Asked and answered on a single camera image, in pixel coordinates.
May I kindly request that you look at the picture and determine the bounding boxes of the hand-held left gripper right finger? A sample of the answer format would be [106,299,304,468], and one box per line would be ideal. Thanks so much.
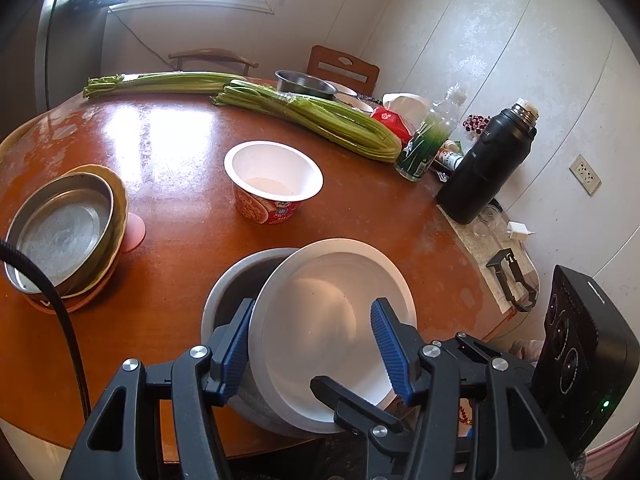
[369,298,576,480]

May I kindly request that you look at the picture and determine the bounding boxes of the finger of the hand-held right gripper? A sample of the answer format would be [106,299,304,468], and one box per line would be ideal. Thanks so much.
[310,375,408,480]

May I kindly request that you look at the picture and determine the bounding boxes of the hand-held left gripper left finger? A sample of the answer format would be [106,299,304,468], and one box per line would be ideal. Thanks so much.
[60,298,257,480]

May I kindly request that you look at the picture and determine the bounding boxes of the grey steel bowl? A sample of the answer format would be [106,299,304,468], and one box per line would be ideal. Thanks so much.
[200,247,311,436]

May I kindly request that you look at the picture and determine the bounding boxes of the yellow scalloped plate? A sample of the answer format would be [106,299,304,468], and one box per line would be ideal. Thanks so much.
[50,164,130,298]

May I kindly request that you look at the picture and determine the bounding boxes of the round metal pan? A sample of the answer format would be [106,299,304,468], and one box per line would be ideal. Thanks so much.
[4,172,115,297]

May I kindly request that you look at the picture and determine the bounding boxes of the pink plate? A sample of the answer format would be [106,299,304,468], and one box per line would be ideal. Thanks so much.
[27,212,147,316]

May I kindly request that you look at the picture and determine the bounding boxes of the glass jar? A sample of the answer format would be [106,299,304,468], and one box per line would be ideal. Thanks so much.
[470,199,506,238]

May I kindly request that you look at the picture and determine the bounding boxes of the white charger plug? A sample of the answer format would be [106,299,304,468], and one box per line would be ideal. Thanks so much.
[505,221,536,242]

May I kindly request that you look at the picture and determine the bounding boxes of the red instant noodle cup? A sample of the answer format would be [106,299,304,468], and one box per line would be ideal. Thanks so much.
[223,140,324,226]

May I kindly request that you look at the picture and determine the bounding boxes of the small sauce bottle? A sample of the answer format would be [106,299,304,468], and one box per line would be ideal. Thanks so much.
[435,140,466,178]

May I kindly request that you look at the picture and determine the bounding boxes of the black thermos flask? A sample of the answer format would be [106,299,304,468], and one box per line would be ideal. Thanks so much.
[437,100,541,226]

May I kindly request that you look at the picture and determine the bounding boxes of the black speaker box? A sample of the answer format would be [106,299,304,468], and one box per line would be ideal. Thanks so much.
[530,264,640,461]

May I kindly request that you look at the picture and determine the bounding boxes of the clear green plastic bottle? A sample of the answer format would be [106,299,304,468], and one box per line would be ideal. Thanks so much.
[395,82,468,182]

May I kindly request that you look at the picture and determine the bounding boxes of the red packet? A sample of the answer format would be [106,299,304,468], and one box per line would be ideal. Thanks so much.
[371,106,416,143]

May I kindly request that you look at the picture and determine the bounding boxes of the wrapped celery bunch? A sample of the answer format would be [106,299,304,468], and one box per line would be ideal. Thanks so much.
[210,80,403,163]

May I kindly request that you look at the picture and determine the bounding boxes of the pink striped cloth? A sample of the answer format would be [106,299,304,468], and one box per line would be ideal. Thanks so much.
[582,425,640,480]

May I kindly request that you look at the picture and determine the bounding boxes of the dark red bead ornament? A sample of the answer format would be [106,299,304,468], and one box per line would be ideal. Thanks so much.
[461,114,493,136]

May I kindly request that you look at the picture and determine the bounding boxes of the white plastic bag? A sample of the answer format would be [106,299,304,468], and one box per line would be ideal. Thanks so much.
[382,92,433,133]

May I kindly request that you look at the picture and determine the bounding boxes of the small steel bowl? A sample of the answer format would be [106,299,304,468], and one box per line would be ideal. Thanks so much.
[275,70,338,101]

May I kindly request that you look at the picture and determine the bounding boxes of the long celery bunch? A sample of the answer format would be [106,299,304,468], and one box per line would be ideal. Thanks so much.
[82,72,251,99]

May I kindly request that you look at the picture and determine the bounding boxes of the slot-back wooden chair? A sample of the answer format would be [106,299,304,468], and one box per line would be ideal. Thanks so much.
[306,45,381,96]

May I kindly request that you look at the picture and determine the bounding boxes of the curved-back wooden chair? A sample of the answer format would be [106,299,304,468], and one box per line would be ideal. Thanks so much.
[167,48,260,77]

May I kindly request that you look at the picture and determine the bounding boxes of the grey refrigerator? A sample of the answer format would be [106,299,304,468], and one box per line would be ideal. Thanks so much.
[30,0,108,111]

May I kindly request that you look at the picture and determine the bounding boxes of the black metal bracket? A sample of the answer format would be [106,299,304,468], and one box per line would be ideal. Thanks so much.
[486,249,541,313]

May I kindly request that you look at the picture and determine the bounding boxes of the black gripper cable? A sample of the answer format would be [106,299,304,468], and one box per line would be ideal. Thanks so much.
[0,240,93,418]

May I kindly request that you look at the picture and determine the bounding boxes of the wall socket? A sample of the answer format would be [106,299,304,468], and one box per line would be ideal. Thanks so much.
[570,154,602,196]

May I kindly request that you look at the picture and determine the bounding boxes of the thin wall cable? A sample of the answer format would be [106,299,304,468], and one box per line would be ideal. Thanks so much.
[112,7,173,61]

